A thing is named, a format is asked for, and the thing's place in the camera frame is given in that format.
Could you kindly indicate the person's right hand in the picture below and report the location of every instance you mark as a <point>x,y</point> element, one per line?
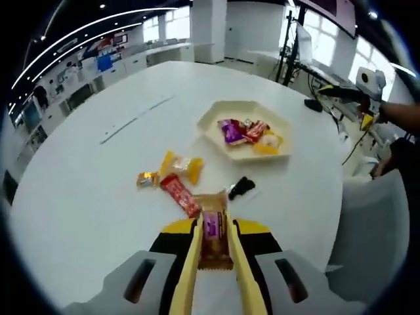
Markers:
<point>365,105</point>

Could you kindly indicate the cream yellow food tongs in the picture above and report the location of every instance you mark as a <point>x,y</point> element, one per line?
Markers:
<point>183,282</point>

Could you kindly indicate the blue storage bin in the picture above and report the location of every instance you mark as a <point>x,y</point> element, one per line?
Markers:
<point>105,62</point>

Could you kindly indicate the black food clear packet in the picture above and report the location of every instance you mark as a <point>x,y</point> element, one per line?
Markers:
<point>241,187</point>

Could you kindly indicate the gold snack packet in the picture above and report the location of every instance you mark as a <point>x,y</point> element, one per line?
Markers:
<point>147,180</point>

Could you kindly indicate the cream hexagonal container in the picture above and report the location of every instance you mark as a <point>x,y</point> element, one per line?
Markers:
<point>210,121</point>

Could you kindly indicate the purple snack packet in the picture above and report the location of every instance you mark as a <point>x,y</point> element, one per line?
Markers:
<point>230,133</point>

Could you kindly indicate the brown purple-label snack packet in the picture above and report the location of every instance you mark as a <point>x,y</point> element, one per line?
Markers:
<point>213,249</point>

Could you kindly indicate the white mesh office chair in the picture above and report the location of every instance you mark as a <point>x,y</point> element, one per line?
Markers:
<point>370,229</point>

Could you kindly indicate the black computer mouse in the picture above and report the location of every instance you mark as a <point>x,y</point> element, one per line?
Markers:
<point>313,105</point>

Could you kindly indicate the white laptop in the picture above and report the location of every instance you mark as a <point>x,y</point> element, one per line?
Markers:
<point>303,42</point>

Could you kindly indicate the black monitor stand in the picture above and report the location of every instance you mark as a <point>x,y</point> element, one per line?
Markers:
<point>288,49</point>

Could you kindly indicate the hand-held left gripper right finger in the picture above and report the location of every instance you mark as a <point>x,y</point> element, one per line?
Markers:
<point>321,295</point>

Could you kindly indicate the white kiosk teal screen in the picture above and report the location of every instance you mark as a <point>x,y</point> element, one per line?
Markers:
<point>31,116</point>

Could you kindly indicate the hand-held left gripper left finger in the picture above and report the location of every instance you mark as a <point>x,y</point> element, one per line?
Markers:
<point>108,292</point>

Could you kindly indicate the yellow snack packet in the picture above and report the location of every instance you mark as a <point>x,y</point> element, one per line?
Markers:
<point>269,147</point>
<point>180,164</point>

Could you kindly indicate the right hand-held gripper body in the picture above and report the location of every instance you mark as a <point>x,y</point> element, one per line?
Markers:
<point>370,82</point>

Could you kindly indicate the pile of snack packets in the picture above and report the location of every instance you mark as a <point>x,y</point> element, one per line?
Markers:
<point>254,129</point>

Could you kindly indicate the red snack packet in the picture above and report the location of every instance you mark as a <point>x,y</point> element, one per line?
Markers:
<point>178,193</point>

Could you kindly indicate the white counter cabinets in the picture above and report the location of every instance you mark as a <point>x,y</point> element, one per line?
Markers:
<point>138,60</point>

